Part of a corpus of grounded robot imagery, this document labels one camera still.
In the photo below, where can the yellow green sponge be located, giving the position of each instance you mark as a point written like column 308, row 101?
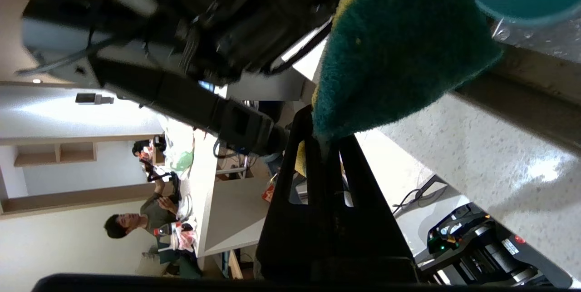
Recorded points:
column 399, row 47

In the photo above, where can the robot wheeled base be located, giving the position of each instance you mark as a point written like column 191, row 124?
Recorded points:
column 476, row 246

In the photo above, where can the small wall mounted device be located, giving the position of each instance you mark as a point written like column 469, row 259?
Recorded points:
column 88, row 98

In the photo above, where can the dark haired background person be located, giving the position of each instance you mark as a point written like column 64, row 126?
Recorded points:
column 140, row 149

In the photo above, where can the wooden wall shelf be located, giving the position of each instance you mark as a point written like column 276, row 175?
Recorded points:
column 36, row 158

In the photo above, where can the stainless steel sink basin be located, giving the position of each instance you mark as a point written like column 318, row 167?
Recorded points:
column 544, row 110

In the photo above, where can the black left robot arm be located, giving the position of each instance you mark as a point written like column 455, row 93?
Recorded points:
column 204, row 106

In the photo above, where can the white office table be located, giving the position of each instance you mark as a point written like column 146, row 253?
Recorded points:
column 236, row 219

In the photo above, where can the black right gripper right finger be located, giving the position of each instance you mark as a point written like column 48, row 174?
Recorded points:
column 363, row 237

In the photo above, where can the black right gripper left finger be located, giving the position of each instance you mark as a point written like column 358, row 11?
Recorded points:
column 290, row 228

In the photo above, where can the seated person green shirt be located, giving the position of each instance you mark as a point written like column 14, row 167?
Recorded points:
column 154, row 212

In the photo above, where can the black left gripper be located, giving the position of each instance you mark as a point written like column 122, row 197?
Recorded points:
column 272, row 10

